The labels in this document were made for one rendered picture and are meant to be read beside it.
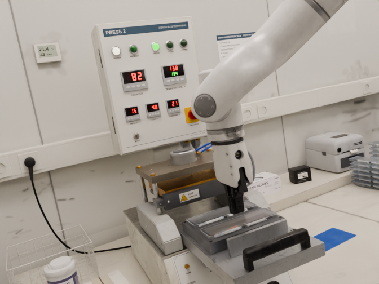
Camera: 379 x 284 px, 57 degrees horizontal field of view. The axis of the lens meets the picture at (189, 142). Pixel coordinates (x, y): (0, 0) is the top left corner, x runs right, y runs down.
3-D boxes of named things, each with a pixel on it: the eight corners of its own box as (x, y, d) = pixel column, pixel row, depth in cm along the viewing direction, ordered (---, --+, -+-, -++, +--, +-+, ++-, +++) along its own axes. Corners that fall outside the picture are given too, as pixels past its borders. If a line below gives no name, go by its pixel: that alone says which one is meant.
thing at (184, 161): (135, 190, 119) (128, 153, 117) (215, 169, 131) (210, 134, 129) (157, 208, 97) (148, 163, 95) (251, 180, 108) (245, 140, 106)
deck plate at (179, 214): (123, 212, 130) (122, 209, 129) (206, 188, 142) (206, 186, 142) (162, 260, 87) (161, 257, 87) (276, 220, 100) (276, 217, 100)
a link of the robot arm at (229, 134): (251, 124, 77) (253, 137, 77) (231, 123, 85) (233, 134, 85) (217, 131, 74) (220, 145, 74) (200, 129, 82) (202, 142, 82)
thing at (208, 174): (150, 192, 114) (145, 164, 113) (210, 176, 122) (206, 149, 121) (167, 205, 99) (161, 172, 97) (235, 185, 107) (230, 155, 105)
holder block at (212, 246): (183, 231, 91) (181, 221, 91) (248, 209, 98) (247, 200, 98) (211, 254, 76) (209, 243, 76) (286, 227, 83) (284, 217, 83)
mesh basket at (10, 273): (14, 280, 128) (6, 247, 126) (87, 254, 140) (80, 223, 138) (16, 309, 108) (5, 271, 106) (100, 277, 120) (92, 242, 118)
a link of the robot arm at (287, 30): (330, 10, 57) (207, 136, 69) (330, 21, 71) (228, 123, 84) (290, -27, 58) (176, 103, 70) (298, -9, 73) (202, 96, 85)
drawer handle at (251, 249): (243, 267, 68) (241, 249, 68) (304, 244, 74) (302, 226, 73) (249, 272, 67) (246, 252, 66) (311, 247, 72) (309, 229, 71)
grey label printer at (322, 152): (305, 167, 195) (302, 137, 192) (333, 159, 202) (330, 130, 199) (339, 174, 172) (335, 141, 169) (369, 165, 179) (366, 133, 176)
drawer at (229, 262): (179, 243, 93) (174, 216, 92) (250, 219, 101) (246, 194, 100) (236, 297, 66) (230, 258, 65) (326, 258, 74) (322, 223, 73)
